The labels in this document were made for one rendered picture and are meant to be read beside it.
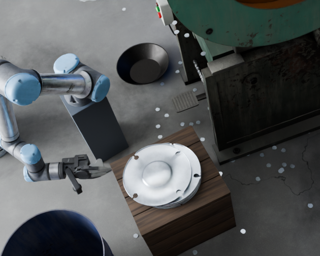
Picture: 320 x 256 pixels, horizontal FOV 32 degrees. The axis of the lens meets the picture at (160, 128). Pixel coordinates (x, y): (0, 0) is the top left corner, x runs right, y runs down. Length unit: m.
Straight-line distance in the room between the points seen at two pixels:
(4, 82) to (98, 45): 1.42
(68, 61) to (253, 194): 1.05
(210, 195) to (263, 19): 0.80
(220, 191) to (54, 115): 1.22
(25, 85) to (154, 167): 0.66
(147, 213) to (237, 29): 0.88
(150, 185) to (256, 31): 0.81
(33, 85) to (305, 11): 0.96
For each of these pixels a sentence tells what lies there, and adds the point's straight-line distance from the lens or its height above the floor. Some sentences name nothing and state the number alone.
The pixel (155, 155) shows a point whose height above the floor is 0.39.
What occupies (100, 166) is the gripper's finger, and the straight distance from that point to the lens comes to 2.31.
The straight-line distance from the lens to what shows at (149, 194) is 2.27.
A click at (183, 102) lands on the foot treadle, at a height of 0.16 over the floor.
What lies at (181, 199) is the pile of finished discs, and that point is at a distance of 2.24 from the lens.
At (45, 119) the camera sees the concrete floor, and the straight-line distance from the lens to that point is 3.14.
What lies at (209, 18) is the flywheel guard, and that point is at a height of 1.15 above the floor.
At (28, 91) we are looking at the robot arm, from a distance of 2.01.
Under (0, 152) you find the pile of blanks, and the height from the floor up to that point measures 0.03.
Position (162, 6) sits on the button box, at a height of 0.62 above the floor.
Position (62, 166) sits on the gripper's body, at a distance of 2.34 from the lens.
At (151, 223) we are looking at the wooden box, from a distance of 2.26.
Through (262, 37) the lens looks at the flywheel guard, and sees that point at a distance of 1.88.
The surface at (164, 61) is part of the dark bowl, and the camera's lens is 3.11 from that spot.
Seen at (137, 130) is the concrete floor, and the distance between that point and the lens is 2.92.
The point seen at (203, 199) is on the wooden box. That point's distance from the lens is 2.27.
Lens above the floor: 2.38
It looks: 55 degrees down
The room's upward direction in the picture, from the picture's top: 19 degrees counter-clockwise
